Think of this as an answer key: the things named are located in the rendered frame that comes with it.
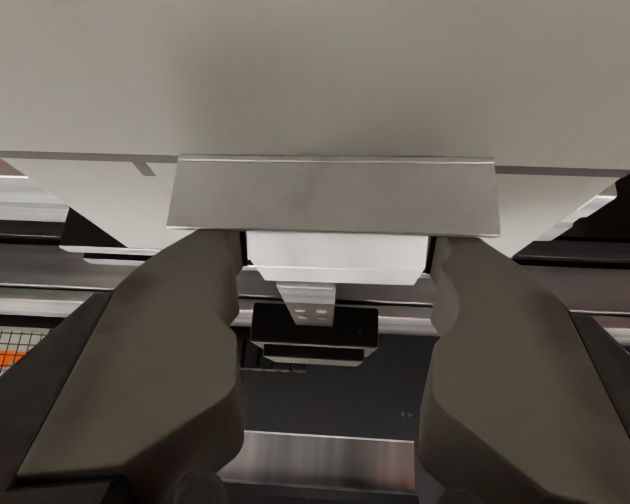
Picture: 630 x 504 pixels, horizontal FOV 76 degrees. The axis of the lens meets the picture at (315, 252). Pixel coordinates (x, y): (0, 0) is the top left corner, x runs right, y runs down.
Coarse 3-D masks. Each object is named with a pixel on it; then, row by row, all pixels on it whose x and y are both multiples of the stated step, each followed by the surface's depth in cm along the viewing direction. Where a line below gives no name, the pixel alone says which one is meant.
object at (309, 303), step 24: (288, 288) 24; (312, 288) 24; (264, 312) 38; (288, 312) 38; (312, 312) 31; (336, 312) 38; (360, 312) 38; (264, 336) 38; (288, 336) 38; (312, 336) 37; (336, 336) 37; (360, 336) 37; (288, 360) 41; (312, 360) 39; (336, 360) 38; (360, 360) 38
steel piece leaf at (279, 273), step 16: (272, 272) 22; (288, 272) 22; (304, 272) 21; (320, 272) 21; (336, 272) 21; (352, 272) 21; (368, 272) 21; (384, 272) 21; (400, 272) 20; (416, 272) 20
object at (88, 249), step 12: (72, 216) 21; (72, 228) 20; (84, 228) 20; (96, 228) 20; (60, 240) 20; (72, 240) 20; (84, 240) 20; (96, 240) 20; (108, 240) 20; (84, 252) 21; (96, 252) 21; (108, 252) 21; (120, 252) 21; (132, 252) 20; (144, 252) 20; (156, 252) 20; (108, 264) 23; (120, 264) 23; (132, 264) 23; (252, 264) 22; (420, 276) 22
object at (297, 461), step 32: (256, 448) 18; (288, 448) 18; (320, 448) 18; (352, 448) 18; (384, 448) 18; (224, 480) 18; (256, 480) 18; (288, 480) 18; (320, 480) 18; (352, 480) 18; (384, 480) 18
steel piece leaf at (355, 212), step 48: (192, 192) 11; (240, 192) 11; (288, 192) 11; (336, 192) 11; (384, 192) 10; (432, 192) 10; (480, 192) 10; (288, 240) 17; (336, 240) 17; (384, 240) 16
